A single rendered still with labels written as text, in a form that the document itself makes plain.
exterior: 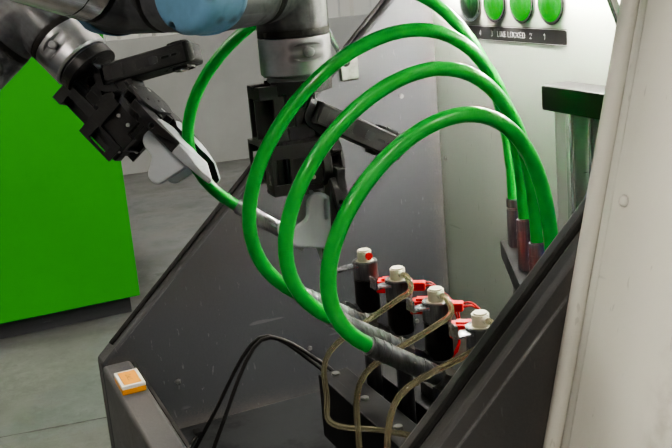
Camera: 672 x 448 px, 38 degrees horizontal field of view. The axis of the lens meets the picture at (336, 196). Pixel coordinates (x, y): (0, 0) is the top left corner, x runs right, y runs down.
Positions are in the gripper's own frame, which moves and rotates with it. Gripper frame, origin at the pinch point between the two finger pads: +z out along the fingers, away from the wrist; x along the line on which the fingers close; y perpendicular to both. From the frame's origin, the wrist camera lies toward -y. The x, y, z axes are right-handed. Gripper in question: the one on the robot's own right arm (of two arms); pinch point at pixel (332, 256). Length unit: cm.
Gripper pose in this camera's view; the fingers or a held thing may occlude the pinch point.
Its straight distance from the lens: 107.2
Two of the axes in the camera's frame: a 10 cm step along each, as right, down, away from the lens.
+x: 4.1, 1.9, -8.9
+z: 0.8, 9.7, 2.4
